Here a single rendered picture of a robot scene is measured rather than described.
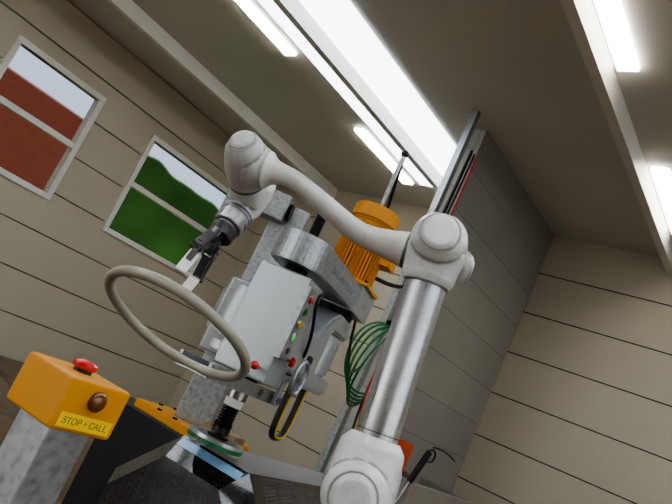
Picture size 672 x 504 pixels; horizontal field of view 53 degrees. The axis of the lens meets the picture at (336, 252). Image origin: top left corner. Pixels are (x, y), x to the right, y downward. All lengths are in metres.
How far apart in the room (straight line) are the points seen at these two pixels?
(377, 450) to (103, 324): 8.23
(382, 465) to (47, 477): 0.71
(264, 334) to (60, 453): 1.46
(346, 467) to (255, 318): 1.12
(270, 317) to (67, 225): 6.65
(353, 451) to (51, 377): 0.71
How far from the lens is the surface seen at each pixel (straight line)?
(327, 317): 2.97
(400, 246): 1.79
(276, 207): 3.65
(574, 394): 7.74
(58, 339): 9.35
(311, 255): 2.51
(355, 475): 1.50
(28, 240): 8.81
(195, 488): 2.57
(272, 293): 2.52
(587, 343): 7.86
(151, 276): 1.81
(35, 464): 1.12
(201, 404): 3.65
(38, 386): 1.11
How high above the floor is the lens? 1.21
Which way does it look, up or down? 11 degrees up
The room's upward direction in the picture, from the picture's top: 25 degrees clockwise
